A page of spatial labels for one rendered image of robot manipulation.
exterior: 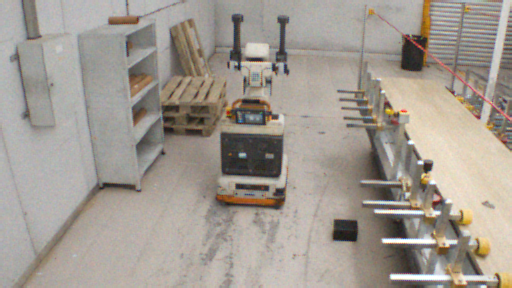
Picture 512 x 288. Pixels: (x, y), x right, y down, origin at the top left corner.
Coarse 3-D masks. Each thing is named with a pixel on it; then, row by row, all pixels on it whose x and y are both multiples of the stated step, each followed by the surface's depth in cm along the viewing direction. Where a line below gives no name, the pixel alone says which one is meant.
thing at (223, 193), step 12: (216, 180) 386; (228, 180) 382; (240, 180) 381; (252, 180) 381; (264, 180) 381; (276, 180) 381; (228, 192) 385; (240, 192) 383; (252, 192) 382; (264, 192) 381; (276, 192) 381; (264, 204) 386; (276, 204) 384
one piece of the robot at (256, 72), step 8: (240, 64) 388; (248, 64) 379; (256, 64) 379; (264, 64) 378; (272, 64) 385; (248, 72) 382; (256, 72) 381; (264, 72) 380; (248, 80) 384; (256, 80) 383; (264, 80) 384; (256, 88) 391; (248, 96) 396; (256, 96) 394; (264, 96) 396
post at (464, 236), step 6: (462, 234) 159; (468, 234) 158; (462, 240) 159; (468, 240) 159; (456, 246) 164; (462, 246) 160; (456, 252) 163; (462, 252) 161; (456, 258) 163; (462, 258) 162; (450, 264) 168; (456, 264) 164; (456, 270) 165
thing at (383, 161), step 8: (360, 96) 470; (360, 104) 443; (360, 112) 436; (368, 128) 385; (368, 136) 382; (376, 144) 350; (376, 152) 340; (384, 152) 336; (376, 160) 338; (384, 160) 323; (384, 168) 311; (384, 176) 305; (392, 192) 279; (392, 200) 275; (400, 224) 250; (400, 232) 247; (408, 232) 237; (416, 232) 237; (408, 248) 227; (416, 248) 221; (408, 256) 226; (416, 256) 217; (424, 256) 217; (416, 264) 211; (424, 264) 211; (416, 272) 208; (424, 272) 202
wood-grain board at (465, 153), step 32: (416, 96) 408; (448, 96) 412; (416, 128) 330; (448, 128) 332; (480, 128) 333; (448, 160) 278; (480, 160) 278; (448, 192) 239; (480, 192) 238; (480, 224) 208; (480, 256) 185
